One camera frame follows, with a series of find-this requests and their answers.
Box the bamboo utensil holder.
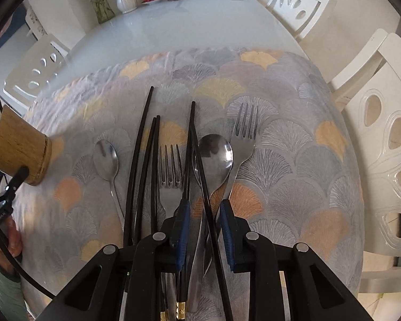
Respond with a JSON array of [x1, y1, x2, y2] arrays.
[[0, 105, 53, 186]]

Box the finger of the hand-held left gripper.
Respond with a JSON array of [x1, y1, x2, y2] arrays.
[[3, 166, 30, 202]]

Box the glass vase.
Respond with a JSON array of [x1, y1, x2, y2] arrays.
[[87, 0, 116, 25]]

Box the small metal spoon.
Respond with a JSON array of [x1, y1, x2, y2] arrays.
[[93, 140, 126, 232]]

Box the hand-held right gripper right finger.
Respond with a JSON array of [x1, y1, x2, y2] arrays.
[[219, 200, 371, 321]]

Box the metal fork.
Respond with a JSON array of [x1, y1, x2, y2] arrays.
[[158, 144, 185, 224], [221, 103, 259, 205]]

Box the person's left hand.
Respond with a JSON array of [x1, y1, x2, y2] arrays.
[[0, 220, 24, 277]]

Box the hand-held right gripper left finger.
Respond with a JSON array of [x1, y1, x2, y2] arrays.
[[45, 200, 191, 321]]

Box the fan patterned tablecloth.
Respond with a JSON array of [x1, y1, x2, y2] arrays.
[[11, 48, 365, 321]]

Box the person's left forearm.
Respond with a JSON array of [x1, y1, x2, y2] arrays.
[[0, 261, 29, 321]]

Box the large metal spoon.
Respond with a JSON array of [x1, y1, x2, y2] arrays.
[[186, 134, 234, 313]]

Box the black cable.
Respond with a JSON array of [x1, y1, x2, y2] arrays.
[[0, 50, 56, 300]]

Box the white floral rack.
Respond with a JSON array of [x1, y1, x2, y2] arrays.
[[24, 0, 51, 38]]

